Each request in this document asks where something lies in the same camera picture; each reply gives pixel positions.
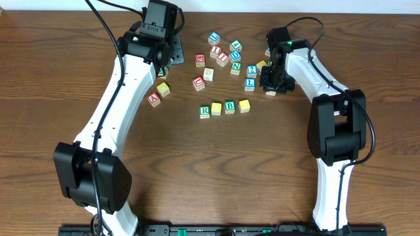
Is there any red A block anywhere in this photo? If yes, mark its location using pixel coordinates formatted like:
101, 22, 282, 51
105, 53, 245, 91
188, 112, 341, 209
147, 92, 161, 107

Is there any green Z block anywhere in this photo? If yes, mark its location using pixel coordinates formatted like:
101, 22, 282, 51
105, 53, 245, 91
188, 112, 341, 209
157, 67, 169, 79

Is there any red I block upper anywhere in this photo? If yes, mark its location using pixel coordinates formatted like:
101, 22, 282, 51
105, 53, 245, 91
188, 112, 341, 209
209, 45, 222, 58

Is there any green 4 block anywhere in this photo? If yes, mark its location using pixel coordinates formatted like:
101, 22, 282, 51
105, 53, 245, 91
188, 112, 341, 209
229, 39, 243, 52

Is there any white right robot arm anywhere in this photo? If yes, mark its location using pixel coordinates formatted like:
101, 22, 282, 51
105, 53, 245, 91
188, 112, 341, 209
260, 27, 366, 235

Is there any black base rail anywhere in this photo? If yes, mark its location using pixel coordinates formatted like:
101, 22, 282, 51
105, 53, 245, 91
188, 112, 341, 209
57, 223, 387, 236

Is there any yellow G block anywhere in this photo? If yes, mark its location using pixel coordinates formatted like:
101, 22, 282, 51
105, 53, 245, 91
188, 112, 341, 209
256, 60, 268, 74

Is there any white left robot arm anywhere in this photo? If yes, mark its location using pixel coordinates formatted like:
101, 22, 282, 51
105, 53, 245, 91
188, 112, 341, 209
53, 1, 184, 235

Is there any green B block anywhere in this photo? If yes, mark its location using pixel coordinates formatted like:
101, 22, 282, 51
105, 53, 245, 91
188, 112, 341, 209
224, 100, 236, 114

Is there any blue L block top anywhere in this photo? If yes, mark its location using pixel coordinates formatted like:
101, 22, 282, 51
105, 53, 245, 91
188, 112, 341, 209
208, 31, 221, 45

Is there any blue l block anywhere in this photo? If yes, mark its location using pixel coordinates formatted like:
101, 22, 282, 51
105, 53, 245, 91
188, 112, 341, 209
208, 31, 221, 45
244, 78, 256, 92

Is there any blue 5 block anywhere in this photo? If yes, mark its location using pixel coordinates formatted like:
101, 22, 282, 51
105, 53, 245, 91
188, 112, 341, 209
265, 47, 270, 57

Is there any blue 2 block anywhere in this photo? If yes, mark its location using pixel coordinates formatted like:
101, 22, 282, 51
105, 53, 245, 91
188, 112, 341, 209
247, 65, 258, 78

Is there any yellow O block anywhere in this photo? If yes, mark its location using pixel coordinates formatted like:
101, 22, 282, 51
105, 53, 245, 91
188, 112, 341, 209
239, 99, 251, 113
211, 102, 222, 115

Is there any green R block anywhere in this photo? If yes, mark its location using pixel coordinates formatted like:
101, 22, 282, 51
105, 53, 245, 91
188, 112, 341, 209
199, 106, 211, 119

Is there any yellow C block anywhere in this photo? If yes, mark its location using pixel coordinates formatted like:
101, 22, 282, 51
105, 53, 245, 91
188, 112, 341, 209
156, 82, 171, 97

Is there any green N block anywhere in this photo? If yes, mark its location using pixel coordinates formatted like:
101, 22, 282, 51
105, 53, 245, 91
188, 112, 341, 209
230, 62, 242, 75

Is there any red U block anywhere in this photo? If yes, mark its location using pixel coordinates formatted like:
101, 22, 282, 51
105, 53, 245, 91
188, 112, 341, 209
192, 76, 205, 91

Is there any blue T block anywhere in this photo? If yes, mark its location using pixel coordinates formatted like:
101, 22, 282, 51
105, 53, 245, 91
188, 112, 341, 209
266, 91, 277, 96

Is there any blue L block lower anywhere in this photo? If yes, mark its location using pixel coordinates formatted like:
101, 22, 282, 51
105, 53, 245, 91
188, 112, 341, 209
244, 78, 256, 92

